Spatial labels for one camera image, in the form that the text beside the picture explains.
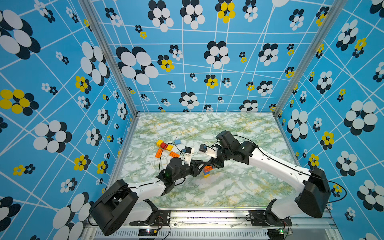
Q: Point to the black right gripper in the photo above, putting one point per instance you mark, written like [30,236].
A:
[214,162]

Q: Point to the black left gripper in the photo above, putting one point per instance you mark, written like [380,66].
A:
[195,169]

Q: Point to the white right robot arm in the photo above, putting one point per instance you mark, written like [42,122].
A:
[312,190]

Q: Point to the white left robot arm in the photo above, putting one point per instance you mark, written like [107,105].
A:
[123,203]

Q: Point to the orange long lego plate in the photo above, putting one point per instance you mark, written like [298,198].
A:
[174,155]

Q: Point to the red square lego brick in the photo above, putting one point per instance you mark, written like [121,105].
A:
[163,145]

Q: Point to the orange lego brick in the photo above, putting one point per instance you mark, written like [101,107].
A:
[159,153]

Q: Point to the yellow square lego brick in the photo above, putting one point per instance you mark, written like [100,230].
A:
[159,143]

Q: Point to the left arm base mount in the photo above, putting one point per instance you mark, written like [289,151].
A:
[158,218]

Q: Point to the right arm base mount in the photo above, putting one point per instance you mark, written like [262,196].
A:
[260,218]

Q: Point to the aluminium front rail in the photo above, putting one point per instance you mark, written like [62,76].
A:
[222,224]

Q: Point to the left aluminium corner post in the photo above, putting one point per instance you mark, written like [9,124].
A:
[102,41]

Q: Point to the aluminium corner post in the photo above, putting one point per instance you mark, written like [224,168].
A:
[323,31]
[102,41]

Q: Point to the right aluminium corner post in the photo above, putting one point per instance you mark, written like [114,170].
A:
[323,31]

